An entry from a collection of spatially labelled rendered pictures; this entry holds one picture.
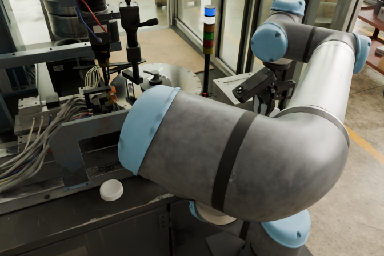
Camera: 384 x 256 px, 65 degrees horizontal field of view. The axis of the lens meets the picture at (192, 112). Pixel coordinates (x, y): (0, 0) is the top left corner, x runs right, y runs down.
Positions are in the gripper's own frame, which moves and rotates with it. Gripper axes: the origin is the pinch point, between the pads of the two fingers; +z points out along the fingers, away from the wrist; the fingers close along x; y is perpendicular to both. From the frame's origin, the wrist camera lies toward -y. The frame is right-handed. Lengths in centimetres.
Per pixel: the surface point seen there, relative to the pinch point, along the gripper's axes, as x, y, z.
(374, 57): 120, 223, 76
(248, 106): 18.8, 9.6, 10.0
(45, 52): 53, -55, -7
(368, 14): 146, 228, 43
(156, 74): 32.1, -21.4, -3.1
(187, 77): 34.4, -8.9, 2.2
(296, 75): 11.5, 21.4, -5.0
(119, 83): 39, -33, 2
